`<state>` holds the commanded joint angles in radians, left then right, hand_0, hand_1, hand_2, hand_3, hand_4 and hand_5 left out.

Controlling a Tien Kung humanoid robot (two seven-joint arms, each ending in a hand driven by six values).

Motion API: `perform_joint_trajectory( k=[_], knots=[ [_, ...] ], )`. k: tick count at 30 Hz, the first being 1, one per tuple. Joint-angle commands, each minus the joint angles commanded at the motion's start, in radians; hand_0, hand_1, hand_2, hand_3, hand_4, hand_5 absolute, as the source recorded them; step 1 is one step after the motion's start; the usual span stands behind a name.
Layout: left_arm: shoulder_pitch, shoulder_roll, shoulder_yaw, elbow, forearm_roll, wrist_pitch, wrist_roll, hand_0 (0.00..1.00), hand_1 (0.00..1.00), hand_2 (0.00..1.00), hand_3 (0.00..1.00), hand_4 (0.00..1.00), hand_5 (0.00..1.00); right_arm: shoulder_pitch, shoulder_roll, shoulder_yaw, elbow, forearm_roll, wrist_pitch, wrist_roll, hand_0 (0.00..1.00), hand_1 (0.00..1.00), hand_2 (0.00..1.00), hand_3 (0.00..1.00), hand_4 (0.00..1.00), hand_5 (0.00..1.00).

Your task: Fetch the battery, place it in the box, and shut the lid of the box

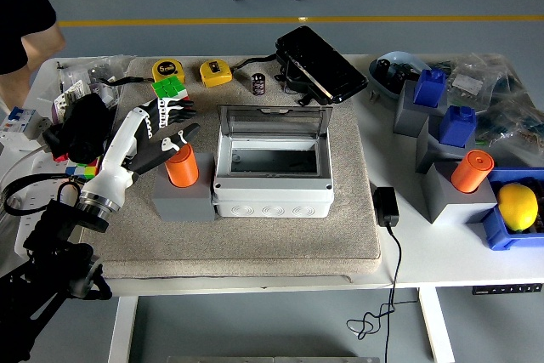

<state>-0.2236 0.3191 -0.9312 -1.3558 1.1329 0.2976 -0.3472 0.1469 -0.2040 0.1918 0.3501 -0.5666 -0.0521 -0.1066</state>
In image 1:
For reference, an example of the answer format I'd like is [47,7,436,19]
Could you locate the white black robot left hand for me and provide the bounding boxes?
[81,98,201,201]

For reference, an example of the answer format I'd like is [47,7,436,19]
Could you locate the orange cylinder battery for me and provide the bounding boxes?
[450,149,496,195]
[164,144,200,189]

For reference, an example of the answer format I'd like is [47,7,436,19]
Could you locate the transparent junction box lid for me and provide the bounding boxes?
[216,103,332,139]

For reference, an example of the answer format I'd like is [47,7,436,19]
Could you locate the white junction box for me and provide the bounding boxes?
[211,131,336,218]

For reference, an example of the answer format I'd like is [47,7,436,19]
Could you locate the black cloth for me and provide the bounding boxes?
[42,93,118,164]

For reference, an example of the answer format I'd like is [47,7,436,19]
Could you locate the rubik's cube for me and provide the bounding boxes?
[150,77,190,101]
[65,157,101,181]

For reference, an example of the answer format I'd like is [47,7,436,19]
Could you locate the clear bags of parts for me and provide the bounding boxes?
[37,54,137,117]

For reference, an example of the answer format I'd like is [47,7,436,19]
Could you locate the white power strip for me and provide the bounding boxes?
[0,133,93,258]

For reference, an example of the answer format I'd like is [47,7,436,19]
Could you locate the grey holder block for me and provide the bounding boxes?
[415,114,479,175]
[151,152,217,223]
[392,79,448,138]
[422,161,499,225]

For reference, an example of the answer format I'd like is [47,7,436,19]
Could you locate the yellow tape measure round label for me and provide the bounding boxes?
[151,59,188,83]

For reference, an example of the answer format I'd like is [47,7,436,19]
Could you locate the white circuit breaker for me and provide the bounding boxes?
[0,105,50,141]

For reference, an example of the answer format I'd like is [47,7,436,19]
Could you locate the grey-brown mat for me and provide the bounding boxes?
[82,55,383,281]

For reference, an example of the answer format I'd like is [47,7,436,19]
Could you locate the person's torso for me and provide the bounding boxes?
[0,0,59,76]

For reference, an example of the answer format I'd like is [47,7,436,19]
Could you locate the white table leg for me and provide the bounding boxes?
[108,296,139,363]
[417,287,456,363]

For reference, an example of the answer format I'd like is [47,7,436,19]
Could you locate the black glossy case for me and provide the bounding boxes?
[274,26,369,107]

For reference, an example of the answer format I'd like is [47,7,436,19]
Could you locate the light blue dish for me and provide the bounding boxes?
[367,50,433,103]

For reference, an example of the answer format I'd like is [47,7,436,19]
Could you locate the black power adapter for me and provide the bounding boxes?
[372,186,400,228]

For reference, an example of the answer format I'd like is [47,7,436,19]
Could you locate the blue plastic block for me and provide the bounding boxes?
[438,105,478,148]
[412,68,447,109]

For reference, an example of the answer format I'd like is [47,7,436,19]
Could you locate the blue plastic bin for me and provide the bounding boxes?
[480,167,544,252]

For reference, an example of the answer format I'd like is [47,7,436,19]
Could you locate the clear bags of components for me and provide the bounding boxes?
[431,53,544,168]

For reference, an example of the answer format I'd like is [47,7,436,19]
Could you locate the yellow lemon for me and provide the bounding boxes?
[496,183,540,233]

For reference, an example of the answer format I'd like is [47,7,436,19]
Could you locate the black table control panel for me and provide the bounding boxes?
[471,282,544,296]

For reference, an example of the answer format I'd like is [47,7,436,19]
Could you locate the black lanyard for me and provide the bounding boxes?
[99,77,155,86]

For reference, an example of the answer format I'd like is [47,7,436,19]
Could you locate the white cable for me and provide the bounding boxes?
[0,145,48,185]

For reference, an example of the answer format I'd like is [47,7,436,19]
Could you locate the black strap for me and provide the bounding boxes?
[232,54,277,71]

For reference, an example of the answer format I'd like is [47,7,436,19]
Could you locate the black adapter cord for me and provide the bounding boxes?
[346,224,420,363]

